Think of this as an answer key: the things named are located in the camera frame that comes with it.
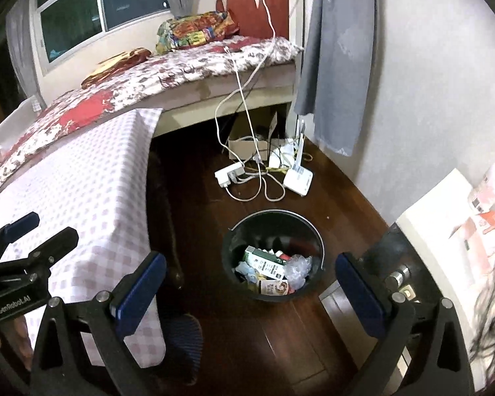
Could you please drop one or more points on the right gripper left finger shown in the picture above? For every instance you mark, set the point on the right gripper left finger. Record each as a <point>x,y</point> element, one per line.
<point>134,293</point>

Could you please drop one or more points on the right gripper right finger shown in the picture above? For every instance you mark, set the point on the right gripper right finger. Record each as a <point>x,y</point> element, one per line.
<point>366,294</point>

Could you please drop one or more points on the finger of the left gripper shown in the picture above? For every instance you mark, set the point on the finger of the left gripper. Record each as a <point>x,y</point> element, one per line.
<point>22,226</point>
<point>53,250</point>

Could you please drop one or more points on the clear plastic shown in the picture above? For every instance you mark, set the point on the clear plastic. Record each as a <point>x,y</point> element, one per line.
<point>296,269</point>

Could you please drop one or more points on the light blue wrapper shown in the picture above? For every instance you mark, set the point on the light blue wrapper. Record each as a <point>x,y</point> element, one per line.
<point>248,272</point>

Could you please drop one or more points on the red white drink carton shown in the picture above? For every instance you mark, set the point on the red white drink carton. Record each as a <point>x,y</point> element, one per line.
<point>274,288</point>

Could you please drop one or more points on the green white milk carton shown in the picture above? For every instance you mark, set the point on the green white milk carton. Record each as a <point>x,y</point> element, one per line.
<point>265,263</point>

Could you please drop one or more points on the black trash bin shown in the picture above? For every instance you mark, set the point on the black trash bin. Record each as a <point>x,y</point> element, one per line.
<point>282,233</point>

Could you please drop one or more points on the left hand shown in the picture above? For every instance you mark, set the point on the left hand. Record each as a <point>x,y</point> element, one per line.
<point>15,333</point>

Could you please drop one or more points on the white router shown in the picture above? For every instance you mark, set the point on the white router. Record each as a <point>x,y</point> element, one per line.
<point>287,155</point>

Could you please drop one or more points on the white power strip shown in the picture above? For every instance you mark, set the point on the white power strip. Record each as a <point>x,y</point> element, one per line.
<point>229,174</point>

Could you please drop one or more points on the cardboard box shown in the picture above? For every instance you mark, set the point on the cardboard box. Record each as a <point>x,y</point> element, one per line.
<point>260,133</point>

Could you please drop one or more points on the grey curtain left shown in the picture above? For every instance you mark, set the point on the grey curtain left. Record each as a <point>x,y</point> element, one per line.
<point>20,48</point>

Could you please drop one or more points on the folded yellow red blanket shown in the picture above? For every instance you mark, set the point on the folded yellow red blanket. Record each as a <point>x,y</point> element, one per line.
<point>115,65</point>

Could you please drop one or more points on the grey hanging towel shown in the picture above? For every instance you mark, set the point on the grey hanging towel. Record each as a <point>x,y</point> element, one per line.
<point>336,70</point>

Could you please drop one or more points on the colourful pillow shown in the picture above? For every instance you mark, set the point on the colourful pillow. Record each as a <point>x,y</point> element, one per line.
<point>195,31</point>

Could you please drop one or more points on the red heart headboard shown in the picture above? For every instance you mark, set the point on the red heart headboard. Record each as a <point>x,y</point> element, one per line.
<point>259,19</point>

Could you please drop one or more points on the window with white frame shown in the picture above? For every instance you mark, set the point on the window with white frame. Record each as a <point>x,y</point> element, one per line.
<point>64,26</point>

